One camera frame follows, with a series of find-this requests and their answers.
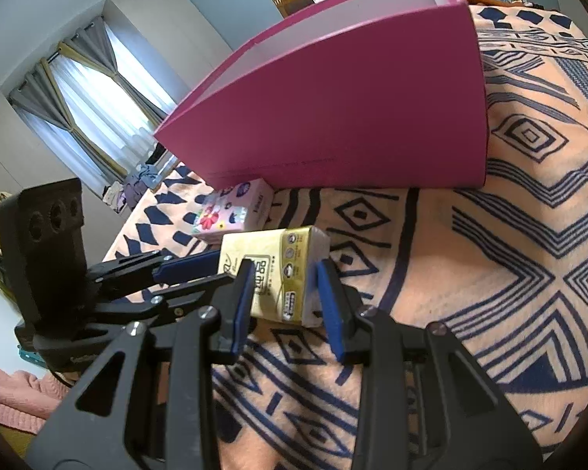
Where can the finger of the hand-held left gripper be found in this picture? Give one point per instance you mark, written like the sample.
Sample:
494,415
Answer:
186,265
191,296

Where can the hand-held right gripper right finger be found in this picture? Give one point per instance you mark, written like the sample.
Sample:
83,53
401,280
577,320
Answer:
329,309

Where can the orange and navy patterned blanket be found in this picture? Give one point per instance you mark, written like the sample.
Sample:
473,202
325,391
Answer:
470,254

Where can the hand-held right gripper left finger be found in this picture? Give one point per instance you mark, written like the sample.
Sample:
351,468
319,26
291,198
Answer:
244,306

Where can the floral tissue pack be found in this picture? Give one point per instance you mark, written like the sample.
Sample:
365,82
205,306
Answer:
230,210

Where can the person's left forearm pink sleeve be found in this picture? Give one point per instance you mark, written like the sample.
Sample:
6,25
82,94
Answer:
14,396

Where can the teal object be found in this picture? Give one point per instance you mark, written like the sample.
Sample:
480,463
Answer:
27,354

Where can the pink cardboard box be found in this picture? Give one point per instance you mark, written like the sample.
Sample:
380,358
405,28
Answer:
348,107

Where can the pile of clothes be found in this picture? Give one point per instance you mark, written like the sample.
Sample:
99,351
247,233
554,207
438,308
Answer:
137,181

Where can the yellow tissue pack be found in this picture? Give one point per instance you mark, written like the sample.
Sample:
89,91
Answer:
284,254

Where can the grey and white curtains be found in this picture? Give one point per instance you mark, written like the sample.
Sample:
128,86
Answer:
93,98

